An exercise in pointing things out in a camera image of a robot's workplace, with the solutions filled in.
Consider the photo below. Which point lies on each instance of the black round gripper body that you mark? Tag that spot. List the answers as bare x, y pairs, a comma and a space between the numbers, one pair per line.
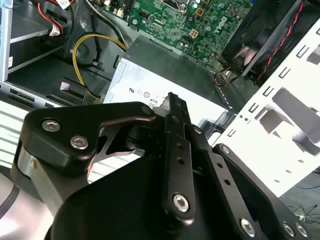
112, 205

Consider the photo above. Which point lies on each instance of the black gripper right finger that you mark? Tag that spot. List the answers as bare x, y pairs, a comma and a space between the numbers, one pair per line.
222, 172

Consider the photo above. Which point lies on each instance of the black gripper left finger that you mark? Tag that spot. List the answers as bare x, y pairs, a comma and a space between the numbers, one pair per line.
75, 117

